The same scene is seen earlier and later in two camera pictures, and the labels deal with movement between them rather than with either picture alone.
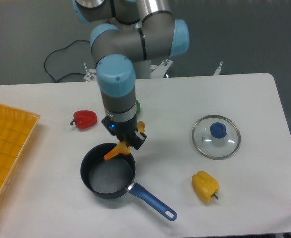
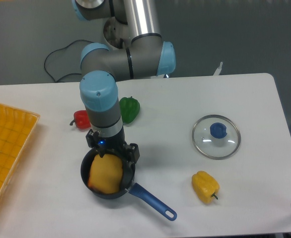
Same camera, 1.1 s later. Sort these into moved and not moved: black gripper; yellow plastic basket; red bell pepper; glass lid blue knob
Moved: black gripper
Not moved: glass lid blue knob; yellow plastic basket; red bell pepper
